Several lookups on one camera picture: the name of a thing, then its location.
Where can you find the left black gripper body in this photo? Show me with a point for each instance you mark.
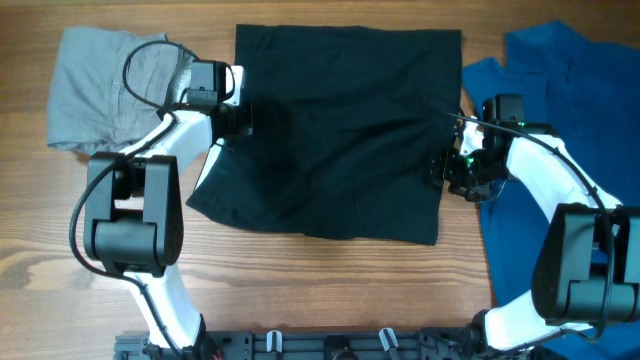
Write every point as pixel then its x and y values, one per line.
pixel 240 118

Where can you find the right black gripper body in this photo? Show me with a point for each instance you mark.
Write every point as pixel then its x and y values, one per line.
pixel 471 173

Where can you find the black shorts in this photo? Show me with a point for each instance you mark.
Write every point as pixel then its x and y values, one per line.
pixel 348 122

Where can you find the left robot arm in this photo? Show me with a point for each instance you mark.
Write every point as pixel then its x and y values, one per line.
pixel 128 223

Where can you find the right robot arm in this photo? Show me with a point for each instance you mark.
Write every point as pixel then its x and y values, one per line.
pixel 586 276

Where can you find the grey folded trousers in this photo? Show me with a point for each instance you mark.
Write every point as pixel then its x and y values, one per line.
pixel 99 79

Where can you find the blue polo shirt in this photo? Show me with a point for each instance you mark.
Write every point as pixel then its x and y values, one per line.
pixel 589 93

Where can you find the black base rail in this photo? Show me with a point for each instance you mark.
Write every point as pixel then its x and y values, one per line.
pixel 384 344

